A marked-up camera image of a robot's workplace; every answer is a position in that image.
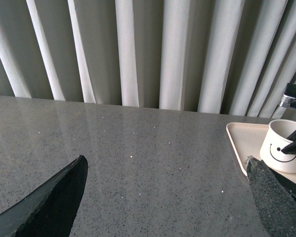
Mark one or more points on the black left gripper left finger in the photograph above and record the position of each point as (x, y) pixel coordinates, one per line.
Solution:
(50, 210)

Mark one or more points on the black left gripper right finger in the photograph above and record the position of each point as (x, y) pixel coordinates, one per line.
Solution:
(274, 197)

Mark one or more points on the white smiley mug black handle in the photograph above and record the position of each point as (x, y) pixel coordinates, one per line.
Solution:
(276, 139)

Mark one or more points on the white pleated curtain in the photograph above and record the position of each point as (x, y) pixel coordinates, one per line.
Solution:
(210, 56)

